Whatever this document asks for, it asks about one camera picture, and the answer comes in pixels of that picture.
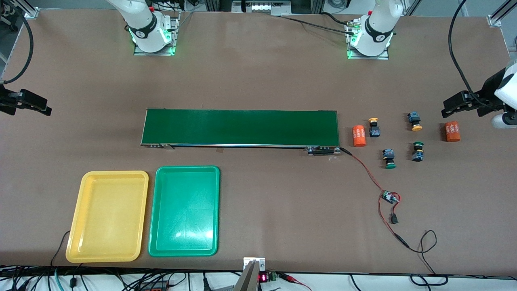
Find orange cylinder with white print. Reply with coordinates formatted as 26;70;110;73
445;121;461;142
352;125;367;147

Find yellow plastic tray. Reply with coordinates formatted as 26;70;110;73
65;171;149;264

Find green plastic tray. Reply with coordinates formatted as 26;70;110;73
148;166;221;257

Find green conveyor belt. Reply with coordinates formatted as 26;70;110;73
140;108;342;156

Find white light module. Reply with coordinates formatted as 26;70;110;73
231;0;292;13

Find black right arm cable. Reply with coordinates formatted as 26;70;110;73
0;8;34;84

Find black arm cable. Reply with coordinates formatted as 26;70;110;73
448;0;497;110
0;8;34;84

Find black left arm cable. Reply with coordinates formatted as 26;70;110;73
448;0;497;110

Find aluminium frame profile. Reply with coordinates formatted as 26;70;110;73
16;0;40;19
487;0;517;28

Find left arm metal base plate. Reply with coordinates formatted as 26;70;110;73
346;20;391;61

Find red and black wire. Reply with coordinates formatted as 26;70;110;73
340;147;438;275

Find thin black cable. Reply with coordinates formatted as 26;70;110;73
50;230;71;267

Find black base connector cable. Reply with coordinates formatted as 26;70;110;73
321;11;353;25

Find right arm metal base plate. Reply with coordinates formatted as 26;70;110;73
133;11;181;57

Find long black table cable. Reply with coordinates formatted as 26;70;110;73
279;15;356;35

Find looped black cable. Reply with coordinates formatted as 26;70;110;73
410;274;449;287

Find red alligator clip wire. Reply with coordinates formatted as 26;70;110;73
279;273;312;291

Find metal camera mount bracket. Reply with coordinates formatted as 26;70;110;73
233;257;266;291

